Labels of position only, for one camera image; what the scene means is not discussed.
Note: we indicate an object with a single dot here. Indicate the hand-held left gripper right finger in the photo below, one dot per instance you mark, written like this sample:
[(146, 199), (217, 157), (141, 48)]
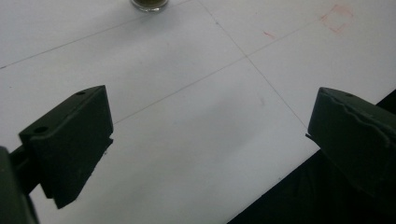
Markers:
[(355, 137)]

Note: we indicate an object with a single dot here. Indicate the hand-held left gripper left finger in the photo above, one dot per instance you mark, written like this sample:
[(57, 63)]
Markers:
[(71, 140)]

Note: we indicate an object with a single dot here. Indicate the glass jar with dark contents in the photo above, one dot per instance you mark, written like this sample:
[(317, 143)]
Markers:
[(149, 4)]

